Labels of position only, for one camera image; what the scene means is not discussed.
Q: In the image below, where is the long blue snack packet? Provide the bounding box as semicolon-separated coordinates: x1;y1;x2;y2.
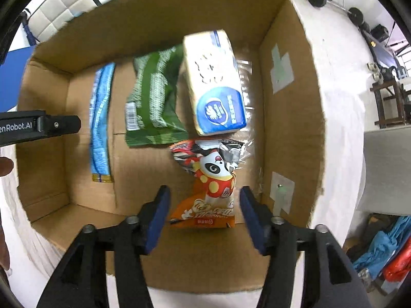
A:
89;63;116;183

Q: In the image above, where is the green snack bag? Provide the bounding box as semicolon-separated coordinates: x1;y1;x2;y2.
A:
125;45;188;148

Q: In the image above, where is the orange panda snack bag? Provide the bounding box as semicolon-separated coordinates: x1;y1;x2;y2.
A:
169;138;246;229

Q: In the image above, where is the yellow tissue pack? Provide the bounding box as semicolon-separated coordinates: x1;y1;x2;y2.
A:
183;30;247;136

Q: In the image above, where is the person's left hand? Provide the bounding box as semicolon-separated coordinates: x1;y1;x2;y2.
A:
0;157;14;177

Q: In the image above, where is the blue foam mat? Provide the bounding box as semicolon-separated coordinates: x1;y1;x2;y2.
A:
0;46;35;112

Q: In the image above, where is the blue clothes pile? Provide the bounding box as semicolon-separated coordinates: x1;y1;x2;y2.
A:
352;216;410;280

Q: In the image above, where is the grey office chair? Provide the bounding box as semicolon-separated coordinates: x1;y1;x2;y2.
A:
357;126;411;216

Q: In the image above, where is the white padded chair left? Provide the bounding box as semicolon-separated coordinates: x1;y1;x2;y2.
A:
21;0;101;46

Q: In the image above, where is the brown wooden chair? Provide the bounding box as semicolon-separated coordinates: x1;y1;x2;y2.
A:
370;77;410;129

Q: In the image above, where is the grey table cloth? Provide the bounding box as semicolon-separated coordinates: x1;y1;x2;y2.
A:
1;0;365;307

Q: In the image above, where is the open cardboard box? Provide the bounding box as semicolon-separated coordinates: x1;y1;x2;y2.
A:
16;0;325;293

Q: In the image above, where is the black treadmill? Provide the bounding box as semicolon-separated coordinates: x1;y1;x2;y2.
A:
359;22;409;81

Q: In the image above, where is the floor barbell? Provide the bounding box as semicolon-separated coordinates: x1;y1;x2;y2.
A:
308;0;364;27

